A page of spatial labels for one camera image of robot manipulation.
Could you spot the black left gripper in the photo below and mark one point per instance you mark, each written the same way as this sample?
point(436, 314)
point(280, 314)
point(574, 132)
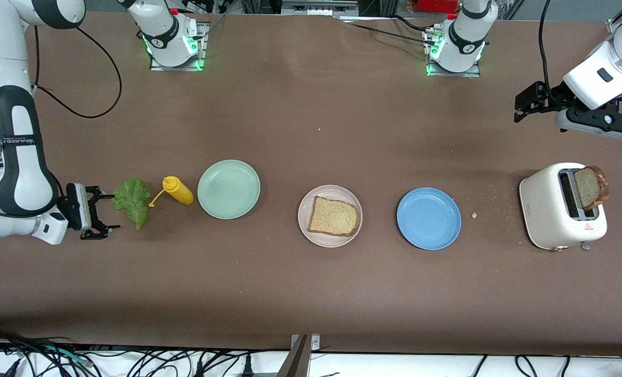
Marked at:
point(552, 97)

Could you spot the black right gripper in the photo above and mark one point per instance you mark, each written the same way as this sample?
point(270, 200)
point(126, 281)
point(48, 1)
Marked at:
point(72, 206)

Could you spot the green lettuce leaf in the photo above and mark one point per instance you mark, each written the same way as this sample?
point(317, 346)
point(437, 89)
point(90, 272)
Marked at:
point(133, 201)

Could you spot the yellow squeeze bottle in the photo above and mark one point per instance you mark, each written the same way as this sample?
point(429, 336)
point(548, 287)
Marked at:
point(180, 192)

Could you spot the dark crust bread slice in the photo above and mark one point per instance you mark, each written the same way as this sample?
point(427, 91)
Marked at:
point(588, 188)

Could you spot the beige plate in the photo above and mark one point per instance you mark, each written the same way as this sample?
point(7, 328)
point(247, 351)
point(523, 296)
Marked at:
point(330, 190)

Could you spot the light brown bread slice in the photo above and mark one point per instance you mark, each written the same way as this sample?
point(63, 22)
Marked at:
point(332, 217)

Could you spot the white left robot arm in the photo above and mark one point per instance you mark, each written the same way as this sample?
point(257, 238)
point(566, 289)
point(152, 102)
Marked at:
point(465, 36)

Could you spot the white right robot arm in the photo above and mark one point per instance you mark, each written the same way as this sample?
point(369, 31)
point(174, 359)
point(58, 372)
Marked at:
point(12, 173)

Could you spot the mint green plate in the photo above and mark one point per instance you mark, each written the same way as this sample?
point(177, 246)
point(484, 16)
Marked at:
point(229, 189)

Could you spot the blue plate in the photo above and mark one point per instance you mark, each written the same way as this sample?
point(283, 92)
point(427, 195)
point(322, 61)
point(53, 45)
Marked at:
point(429, 219)

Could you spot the white toaster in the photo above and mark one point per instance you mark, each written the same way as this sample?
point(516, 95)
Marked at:
point(544, 209)

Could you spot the red box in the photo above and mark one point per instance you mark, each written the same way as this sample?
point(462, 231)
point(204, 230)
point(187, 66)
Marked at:
point(436, 5)

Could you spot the black power plug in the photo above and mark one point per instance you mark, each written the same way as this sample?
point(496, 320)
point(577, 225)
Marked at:
point(247, 366)

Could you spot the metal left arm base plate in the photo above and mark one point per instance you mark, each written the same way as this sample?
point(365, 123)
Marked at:
point(468, 74)

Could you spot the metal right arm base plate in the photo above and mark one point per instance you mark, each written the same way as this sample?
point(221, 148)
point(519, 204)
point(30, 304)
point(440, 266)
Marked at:
point(202, 36)

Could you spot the grey metal table bracket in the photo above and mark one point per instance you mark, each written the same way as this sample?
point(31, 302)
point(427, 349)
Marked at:
point(300, 361)

